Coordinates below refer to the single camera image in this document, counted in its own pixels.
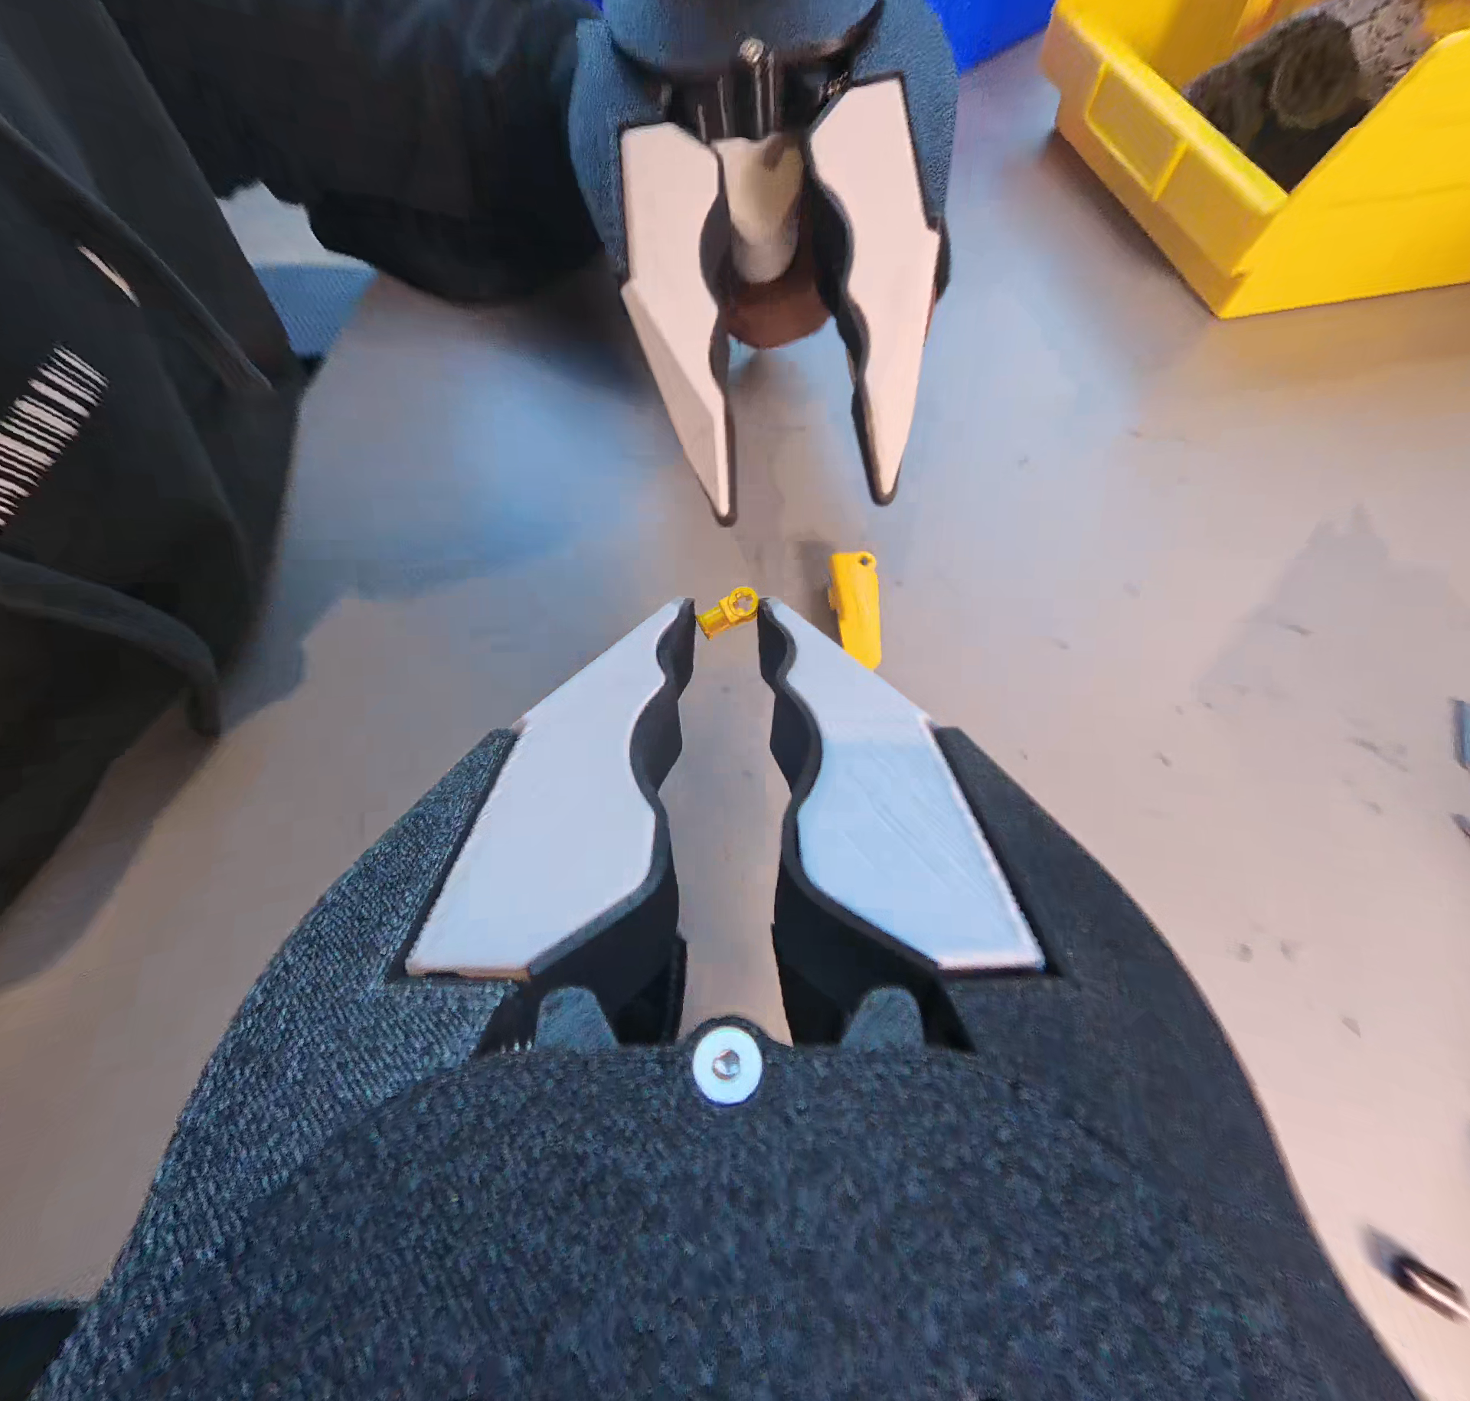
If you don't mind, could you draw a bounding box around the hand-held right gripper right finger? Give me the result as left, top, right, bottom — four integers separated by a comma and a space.
757, 598, 1047, 1045

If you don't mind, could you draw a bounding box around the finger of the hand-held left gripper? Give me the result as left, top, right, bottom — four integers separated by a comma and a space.
619, 120, 737, 529
804, 74, 945, 507

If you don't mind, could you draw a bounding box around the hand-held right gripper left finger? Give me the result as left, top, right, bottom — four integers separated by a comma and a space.
406, 598, 698, 1045

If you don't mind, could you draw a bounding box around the yellow curved claw piece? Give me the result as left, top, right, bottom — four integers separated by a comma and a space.
827, 575, 885, 673

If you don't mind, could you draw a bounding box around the grey desk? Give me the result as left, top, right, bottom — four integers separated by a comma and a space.
0, 35, 1470, 1401

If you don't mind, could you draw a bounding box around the person's left hand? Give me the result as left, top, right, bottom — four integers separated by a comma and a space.
717, 276, 834, 348

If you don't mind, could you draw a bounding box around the yellow bin with toy vehicle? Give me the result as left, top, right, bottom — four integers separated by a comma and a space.
1039, 0, 1470, 322

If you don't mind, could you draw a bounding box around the yellow tracked toy vehicle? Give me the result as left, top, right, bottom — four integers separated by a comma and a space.
1183, 0, 1437, 191

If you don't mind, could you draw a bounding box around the person's black hoodie torso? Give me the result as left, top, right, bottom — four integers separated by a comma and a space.
0, 0, 305, 909

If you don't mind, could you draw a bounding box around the black connector piece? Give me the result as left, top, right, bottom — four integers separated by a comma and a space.
1367, 1229, 1470, 1323

